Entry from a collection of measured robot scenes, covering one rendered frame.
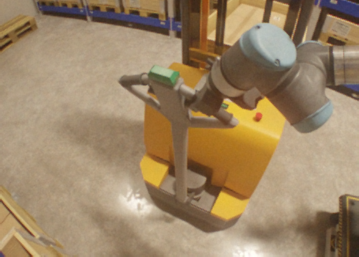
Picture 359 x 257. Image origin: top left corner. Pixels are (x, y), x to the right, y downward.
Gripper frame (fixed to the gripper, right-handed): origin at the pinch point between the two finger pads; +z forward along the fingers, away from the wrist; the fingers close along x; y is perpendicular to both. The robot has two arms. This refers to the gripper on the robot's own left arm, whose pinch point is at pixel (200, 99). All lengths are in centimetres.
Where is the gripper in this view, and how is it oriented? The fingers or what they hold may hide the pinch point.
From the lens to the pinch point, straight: 65.8
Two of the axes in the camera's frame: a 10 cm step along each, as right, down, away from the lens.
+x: -4.6, 8.3, -3.2
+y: -8.4, -5.3, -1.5
